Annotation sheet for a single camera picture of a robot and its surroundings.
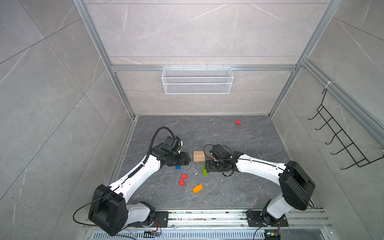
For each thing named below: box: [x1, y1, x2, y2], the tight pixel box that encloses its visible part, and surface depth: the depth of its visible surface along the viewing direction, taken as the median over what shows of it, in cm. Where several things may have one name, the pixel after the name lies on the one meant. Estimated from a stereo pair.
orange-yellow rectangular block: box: [192, 183, 204, 194], surface depth 84 cm
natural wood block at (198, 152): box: [193, 151, 205, 155], surface depth 97 cm
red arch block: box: [179, 174, 189, 187], surface depth 87 cm
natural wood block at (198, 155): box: [193, 154, 205, 158], surface depth 97 cm
